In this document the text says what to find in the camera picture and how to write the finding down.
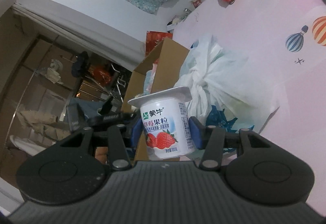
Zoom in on blue crumpled plastic bag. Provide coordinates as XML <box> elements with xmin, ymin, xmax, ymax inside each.
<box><xmin>206</xmin><ymin>105</ymin><xmax>255</xmax><ymax>134</ymax></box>

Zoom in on pale crumpled packet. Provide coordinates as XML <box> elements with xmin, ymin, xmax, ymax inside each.
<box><xmin>167</xmin><ymin>16</ymin><xmax>185</xmax><ymax>32</ymax></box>

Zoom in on pale pink blue packet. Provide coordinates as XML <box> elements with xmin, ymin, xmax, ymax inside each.
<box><xmin>144</xmin><ymin>62</ymin><xmax>160</xmax><ymax>95</ymax></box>

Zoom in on white hanging cloth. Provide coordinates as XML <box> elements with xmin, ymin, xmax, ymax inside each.
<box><xmin>47</xmin><ymin>59</ymin><xmax>63</xmax><ymax>84</ymax></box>

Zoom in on white strawberry yogurt cup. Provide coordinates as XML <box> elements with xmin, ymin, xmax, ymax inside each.
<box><xmin>127</xmin><ymin>87</ymin><xmax>197</xmax><ymax>161</ymax></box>

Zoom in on white plastic bag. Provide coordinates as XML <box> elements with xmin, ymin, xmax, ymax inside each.
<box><xmin>174</xmin><ymin>33</ymin><xmax>281</xmax><ymax>123</ymax></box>

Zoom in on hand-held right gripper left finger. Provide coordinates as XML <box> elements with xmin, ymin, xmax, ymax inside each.
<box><xmin>60</xmin><ymin>118</ymin><xmax>143</xmax><ymax>170</ymax></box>

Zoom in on beige cloth pile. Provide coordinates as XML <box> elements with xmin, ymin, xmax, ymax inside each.
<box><xmin>19</xmin><ymin>109</ymin><xmax>72</xmax><ymax>143</ymax></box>

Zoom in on cardboard box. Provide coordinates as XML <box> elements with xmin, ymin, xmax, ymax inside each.
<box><xmin>122</xmin><ymin>38</ymin><xmax>190</xmax><ymax>161</ymax></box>

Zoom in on orange red bag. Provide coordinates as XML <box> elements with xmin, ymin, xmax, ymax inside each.
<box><xmin>93</xmin><ymin>66</ymin><xmax>113</xmax><ymax>87</ymax></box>

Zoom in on dark hanging garment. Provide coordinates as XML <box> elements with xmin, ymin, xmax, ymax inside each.
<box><xmin>71</xmin><ymin>51</ymin><xmax>90</xmax><ymax>77</ymax></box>

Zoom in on pink balloon print mat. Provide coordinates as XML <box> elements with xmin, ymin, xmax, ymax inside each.
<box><xmin>168</xmin><ymin>0</ymin><xmax>326</xmax><ymax>206</ymax></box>

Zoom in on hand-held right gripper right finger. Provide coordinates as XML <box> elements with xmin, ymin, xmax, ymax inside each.
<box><xmin>188</xmin><ymin>116</ymin><xmax>268</xmax><ymax>170</ymax></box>

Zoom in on white metal frame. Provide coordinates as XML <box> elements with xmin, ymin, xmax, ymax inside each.
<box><xmin>109</xmin><ymin>64</ymin><xmax>128</xmax><ymax>102</ymax></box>

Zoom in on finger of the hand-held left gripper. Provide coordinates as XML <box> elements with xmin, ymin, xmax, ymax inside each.
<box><xmin>98</xmin><ymin>98</ymin><xmax>114</xmax><ymax>115</ymax></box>
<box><xmin>87</xmin><ymin>111</ymin><xmax>137</xmax><ymax>126</ymax></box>

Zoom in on blue floor mat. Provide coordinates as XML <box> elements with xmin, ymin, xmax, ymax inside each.
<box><xmin>76</xmin><ymin>99</ymin><xmax>103</xmax><ymax>115</ymax></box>

